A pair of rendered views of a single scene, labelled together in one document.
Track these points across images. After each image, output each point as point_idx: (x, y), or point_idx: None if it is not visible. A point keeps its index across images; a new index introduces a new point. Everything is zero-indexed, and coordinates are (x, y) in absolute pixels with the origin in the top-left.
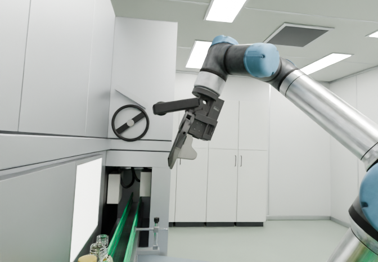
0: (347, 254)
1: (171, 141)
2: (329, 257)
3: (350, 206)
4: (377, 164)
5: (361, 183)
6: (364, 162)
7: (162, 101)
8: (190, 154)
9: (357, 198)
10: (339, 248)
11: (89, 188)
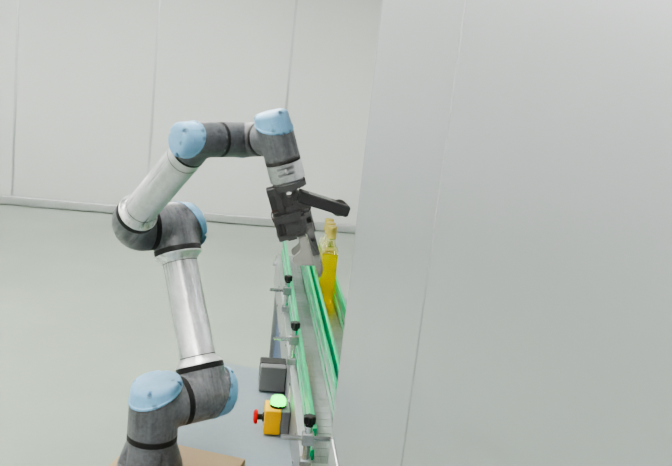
0: (199, 271)
1: (332, 437)
2: (198, 284)
3: (193, 245)
4: (199, 210)
5: (205, 223)
6: (151, 222)
7: (338, 199)
8: (298, 250)
9: (195, 237)
10: (198, 273)
11: None
